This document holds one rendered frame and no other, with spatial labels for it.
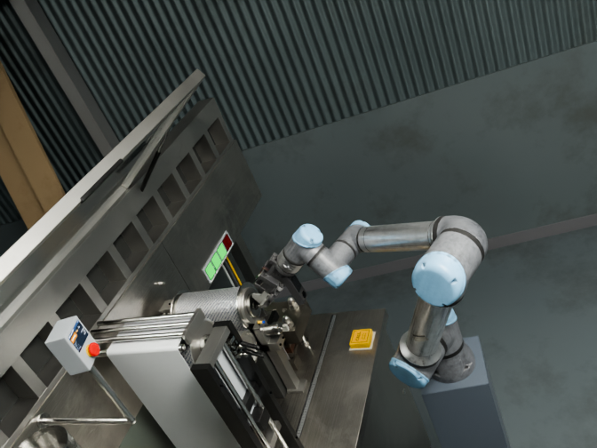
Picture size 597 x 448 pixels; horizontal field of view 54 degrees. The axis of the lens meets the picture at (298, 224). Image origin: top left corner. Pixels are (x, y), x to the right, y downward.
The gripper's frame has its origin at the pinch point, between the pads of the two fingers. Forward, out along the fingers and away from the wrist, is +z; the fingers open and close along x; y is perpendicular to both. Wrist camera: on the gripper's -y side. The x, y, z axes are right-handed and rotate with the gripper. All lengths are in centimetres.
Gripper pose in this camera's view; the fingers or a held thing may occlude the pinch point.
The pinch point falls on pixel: (264, 304)
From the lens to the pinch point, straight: 185.3
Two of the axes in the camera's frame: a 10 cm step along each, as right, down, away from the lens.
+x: -2.6, 5.8, -7.7
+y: -8.5, -5.2, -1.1
